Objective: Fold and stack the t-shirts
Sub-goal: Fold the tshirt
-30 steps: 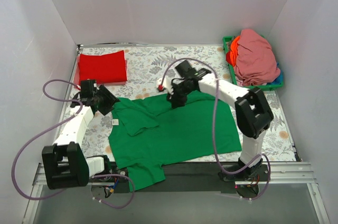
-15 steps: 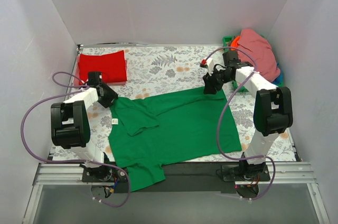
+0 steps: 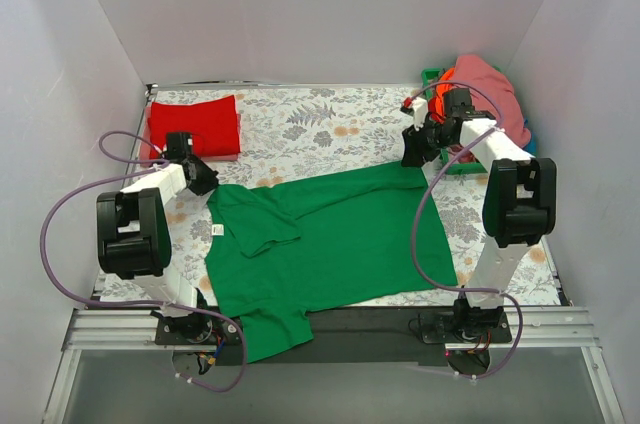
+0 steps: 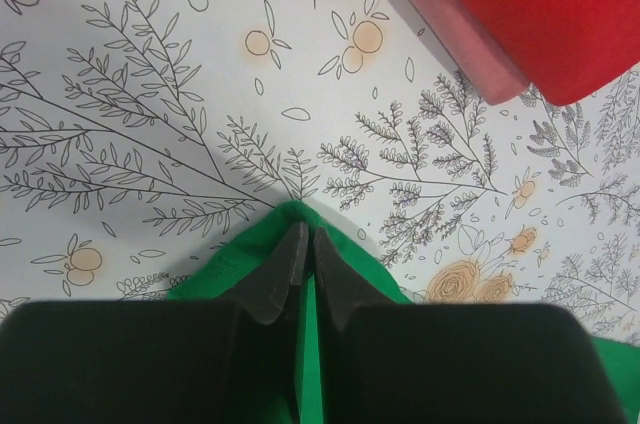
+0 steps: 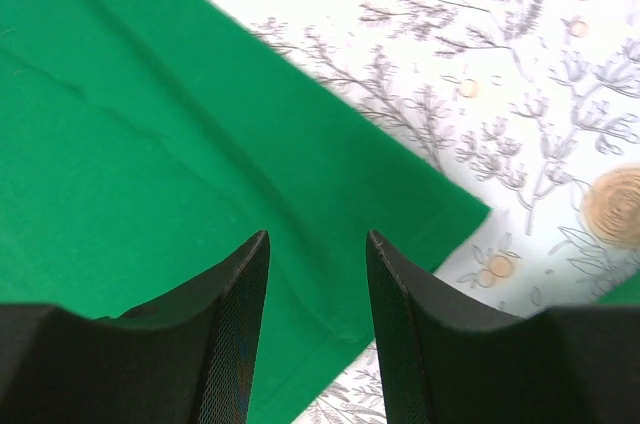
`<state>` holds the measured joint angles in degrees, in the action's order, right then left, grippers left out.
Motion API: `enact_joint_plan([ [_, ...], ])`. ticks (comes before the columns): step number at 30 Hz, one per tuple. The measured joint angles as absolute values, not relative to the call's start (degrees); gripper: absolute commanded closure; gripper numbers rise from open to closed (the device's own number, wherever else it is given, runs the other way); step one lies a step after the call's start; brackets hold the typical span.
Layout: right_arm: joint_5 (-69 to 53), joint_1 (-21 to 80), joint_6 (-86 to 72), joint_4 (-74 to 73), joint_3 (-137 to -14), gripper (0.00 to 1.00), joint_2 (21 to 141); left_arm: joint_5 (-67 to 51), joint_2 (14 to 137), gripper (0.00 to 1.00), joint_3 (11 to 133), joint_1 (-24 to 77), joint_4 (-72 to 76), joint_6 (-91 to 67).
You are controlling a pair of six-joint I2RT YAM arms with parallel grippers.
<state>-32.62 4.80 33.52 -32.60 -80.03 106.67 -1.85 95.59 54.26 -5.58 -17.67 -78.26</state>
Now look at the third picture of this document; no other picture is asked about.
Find green t shirt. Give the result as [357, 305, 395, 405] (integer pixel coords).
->
[206, 162, 457, 338]

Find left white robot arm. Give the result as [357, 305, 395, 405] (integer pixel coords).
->
[96, 132, 219, 344]

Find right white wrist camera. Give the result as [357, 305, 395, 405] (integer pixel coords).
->
[400, 97, 429, 131]

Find folded red t shirt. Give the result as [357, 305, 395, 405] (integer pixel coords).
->
[147, 95, 242, 158]

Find orange t shirt in basket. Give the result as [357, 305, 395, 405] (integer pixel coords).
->
[428, 67, 455, 122]

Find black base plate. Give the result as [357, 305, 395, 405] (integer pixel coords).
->
[152, 300, 515, 374]

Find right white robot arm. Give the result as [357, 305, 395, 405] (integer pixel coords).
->
[401, 81, 557, 343]

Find floral table cloth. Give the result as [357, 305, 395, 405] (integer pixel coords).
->
[95, 86, 561, 307]

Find pink t shirt in basket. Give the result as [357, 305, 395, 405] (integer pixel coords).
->
[451, 54, 531, 149]

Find green plastic basket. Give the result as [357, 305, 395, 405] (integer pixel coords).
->
[421, 68, 486, 175]

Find blue t shirt in basket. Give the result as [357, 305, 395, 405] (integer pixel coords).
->
[523, 118, 538, 156]

